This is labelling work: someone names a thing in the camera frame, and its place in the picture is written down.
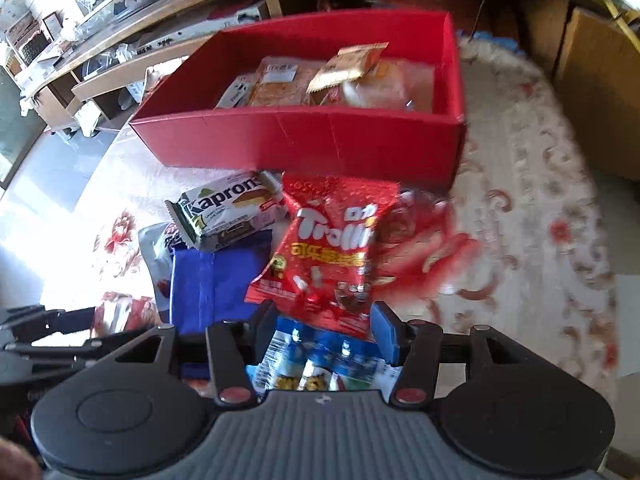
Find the red clear cake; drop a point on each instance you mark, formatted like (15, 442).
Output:
(119, 313)

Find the dark blue snack pouch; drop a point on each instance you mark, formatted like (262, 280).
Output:
(209, 287)

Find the wooden TV stand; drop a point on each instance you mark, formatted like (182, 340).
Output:
(538, 25)

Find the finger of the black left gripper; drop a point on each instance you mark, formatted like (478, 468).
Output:
(38, 320)
(91, 349)

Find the floral tablecloth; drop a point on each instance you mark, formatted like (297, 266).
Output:
(522, 190)

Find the clear white pastry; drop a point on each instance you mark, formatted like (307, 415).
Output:
(393, 85)

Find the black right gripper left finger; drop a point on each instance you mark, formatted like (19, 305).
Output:
(232, 346)

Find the white spicy strip packet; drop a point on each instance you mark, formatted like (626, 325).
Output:
(238, 91)

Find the blue snack packet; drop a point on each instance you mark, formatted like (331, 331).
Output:
(302, 358)

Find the silver media player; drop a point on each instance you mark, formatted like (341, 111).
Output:
(199, 22)

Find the orange spicy snack packet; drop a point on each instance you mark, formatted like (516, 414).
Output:
(283, 81)

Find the brown cardboard box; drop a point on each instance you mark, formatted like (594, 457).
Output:
(597, 81)

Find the red Trolli gummy bag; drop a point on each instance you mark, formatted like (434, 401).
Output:
(320, 274)

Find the red cardboard box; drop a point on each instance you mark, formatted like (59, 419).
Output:
(183, 125)

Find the gold foil snack packet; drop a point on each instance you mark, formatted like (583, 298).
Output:
(350, 63)

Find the white paper sheet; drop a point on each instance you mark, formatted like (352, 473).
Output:
(628, 311)

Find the green white Kaprons wafer pack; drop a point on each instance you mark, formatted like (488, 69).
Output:
(219, 213)

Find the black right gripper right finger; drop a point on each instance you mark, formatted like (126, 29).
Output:
(414, 347)

